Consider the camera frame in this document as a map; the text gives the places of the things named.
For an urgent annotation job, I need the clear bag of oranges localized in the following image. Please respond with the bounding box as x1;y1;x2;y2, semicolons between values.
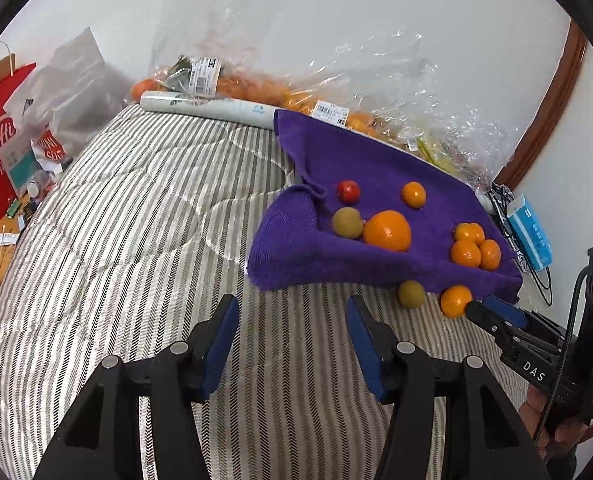
276;40;417;148

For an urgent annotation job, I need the red cherry tomato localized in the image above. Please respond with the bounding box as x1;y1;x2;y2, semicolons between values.
336;180;362;205

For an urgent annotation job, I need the clear bag of tangerines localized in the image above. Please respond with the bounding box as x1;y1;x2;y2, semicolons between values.
129;0;297;111

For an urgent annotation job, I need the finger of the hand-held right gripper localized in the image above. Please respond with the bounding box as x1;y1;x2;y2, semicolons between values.
465;301;524;348
483;296;569;343

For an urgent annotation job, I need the large orange with stem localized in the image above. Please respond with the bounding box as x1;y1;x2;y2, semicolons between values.
363;210;412;252

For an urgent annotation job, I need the person's right hand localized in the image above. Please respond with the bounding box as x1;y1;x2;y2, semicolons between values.
519;390;592;461

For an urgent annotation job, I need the tangle of black cables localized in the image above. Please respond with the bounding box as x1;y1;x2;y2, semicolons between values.
486;182;552;306

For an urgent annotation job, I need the white bag with red label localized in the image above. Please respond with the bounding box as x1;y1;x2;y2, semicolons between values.
30;130;72;171

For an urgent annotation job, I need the orange tangerine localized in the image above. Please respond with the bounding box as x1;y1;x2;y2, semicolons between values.
477;239;502;271
453;222;486;245
439;285;474;318
449;240;483;268

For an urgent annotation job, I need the purple towel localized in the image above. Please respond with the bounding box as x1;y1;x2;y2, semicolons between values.
246;109;523;306

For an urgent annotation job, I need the brown wooden door frame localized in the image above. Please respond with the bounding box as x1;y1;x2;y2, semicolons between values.
493;17;588;191

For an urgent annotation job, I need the small orange kumquat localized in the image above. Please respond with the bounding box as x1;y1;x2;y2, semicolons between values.
401;181;427;208

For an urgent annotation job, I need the blue tissue pack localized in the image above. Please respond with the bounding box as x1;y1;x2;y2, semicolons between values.
505;195;554;272

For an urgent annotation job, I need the white paper roll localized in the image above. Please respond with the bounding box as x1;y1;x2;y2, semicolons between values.
140;91;277;128

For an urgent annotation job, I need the grey plastic bag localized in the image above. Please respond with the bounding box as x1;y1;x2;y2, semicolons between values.
4;27;127;161

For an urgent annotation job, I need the striped quilted mattress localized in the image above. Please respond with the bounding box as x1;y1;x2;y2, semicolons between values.
0;102;542;480

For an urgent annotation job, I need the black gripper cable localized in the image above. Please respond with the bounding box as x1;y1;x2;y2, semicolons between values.
533;265;593;453

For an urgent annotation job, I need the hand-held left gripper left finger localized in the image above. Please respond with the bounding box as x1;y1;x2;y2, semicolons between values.
34;294;240;480

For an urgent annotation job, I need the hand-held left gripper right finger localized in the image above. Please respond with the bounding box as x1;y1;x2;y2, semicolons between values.
346;295;552;480

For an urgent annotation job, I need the yellow-green round fruit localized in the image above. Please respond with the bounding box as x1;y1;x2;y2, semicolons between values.
332;207;364;239
397;280;425;308

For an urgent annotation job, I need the clear bag of yellow fruit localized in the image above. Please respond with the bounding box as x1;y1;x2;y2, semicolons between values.
401;60;522;191

